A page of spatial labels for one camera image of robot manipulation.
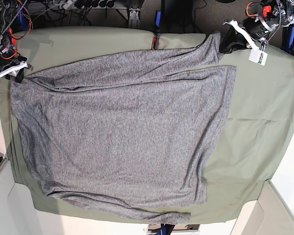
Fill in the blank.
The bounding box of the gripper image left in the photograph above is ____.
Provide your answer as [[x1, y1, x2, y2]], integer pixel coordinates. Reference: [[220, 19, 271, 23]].
[[0, 47, 33, 83]]

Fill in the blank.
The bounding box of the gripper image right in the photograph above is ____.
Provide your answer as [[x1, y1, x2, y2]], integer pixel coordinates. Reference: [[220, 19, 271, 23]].
[[219, 17, 278, 54]]

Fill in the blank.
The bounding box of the grey long-sleeve T-shirt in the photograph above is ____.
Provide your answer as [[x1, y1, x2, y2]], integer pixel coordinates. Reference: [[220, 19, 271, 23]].
[[10, 33, 236, 224]]

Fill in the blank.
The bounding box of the orange black clamp centre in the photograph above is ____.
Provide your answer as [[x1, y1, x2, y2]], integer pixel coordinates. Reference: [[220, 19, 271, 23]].
[[151, 33, 161, 50]]

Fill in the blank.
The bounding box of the orange black clamp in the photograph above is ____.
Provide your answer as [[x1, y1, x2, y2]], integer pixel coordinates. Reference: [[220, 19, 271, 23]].
[[151, 33, 161, 50], [157, 224, 175, 235]]

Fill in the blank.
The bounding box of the white power strip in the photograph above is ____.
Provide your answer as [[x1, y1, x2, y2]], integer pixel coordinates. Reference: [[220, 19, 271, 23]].
[[52, 0, 75, 10]]

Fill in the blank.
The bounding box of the orange black clamp bottom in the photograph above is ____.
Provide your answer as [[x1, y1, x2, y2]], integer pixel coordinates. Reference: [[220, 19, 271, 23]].
[[157, 224, 175, 235]]

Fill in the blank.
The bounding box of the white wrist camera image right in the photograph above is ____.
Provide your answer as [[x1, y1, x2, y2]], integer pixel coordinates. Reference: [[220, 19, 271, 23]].
[[248, 49, 268, 66]]

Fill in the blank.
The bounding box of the blue clamp handle right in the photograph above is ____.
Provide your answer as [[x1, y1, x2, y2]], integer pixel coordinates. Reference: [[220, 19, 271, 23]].
[[281, 26, 294, 53]]

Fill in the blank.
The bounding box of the blue clamp handle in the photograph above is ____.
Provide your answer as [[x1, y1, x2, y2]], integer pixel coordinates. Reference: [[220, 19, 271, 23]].
[[281, 26, 294, 53], [154, 10, 161, 33]]

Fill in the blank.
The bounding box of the blue clamp handle centre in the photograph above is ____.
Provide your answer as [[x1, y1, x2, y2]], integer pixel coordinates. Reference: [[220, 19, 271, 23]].
[[154, 10, 161, 33]]

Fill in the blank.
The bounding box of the metal table bracket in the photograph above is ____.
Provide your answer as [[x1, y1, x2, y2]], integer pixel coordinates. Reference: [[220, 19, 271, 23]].
[[128, 8, 140, 29]]

